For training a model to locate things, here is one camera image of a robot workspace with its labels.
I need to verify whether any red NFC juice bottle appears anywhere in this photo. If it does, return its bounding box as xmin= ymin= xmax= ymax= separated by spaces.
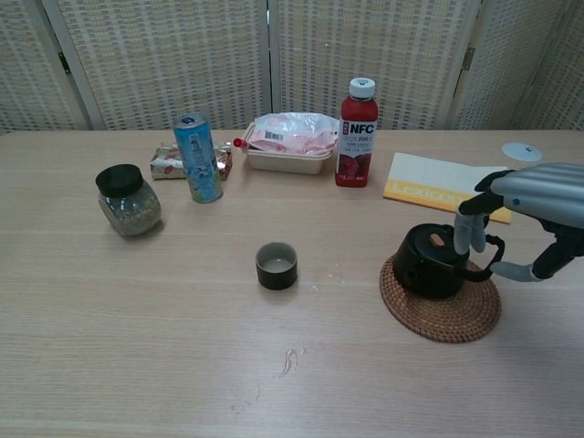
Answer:
xmin=335 ymin=77 xmax=380 ymax=188

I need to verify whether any black teapot with loop handle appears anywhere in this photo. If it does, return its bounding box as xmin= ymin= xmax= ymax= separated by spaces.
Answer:
xmin=392 ymin=223 xmax=506 ymax=300

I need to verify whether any round woven rattan coaster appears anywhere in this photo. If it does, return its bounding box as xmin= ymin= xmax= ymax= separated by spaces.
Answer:
xmin=379 ymin=253 xmax=503 ymax=344

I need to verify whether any woven folding screen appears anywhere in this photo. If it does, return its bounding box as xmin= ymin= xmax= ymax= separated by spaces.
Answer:
xmin=0 ymin=0 xmax=584 ymax=134

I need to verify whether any small dark green teacup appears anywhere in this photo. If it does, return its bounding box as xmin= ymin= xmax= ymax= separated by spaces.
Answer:
xmin=255 ymin=242 xmax=299 ymax=290

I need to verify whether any tall blue drink can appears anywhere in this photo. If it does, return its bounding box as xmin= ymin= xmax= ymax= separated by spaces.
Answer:
xmin=172 ymin=112 xmax=224 ymax=204

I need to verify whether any gold and red foil package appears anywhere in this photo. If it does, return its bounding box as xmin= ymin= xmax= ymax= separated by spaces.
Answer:
xmin=149 ymin=141 xmax=235 ymax=182

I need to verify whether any beige food tray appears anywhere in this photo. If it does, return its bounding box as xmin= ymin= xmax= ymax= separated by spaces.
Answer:
xmin=242 ymin=121 xmax=336 ymax=176

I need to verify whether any grey round cable grommet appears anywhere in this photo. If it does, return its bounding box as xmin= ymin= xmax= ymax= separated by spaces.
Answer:
xmin=501 ymin=141 xmax=544 ymax=162

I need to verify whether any glass jar with black lid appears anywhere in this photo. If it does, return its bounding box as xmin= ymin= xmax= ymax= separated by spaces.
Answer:
xmin=95 ymin=163 xmax=163 ymax=238

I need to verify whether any pink white snack bag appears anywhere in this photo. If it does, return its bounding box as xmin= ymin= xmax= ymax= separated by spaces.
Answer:
xmin=233 ymin=111 xmax=339 ymax=157

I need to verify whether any yellow and white Lexicon booklet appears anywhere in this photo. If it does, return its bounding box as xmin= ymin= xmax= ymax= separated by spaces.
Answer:
xmin=382 ymin=151 xmax=512 ymax=224

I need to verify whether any silver and black right robot hand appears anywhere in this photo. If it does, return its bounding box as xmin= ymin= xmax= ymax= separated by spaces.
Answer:
xmin=454 ymin=162 xmax=584 ymax=283

